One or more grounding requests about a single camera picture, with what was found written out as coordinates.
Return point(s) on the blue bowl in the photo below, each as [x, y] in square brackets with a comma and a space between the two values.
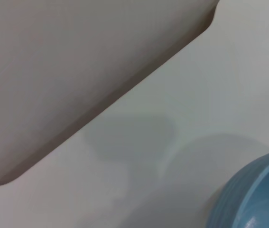
[257, 190]

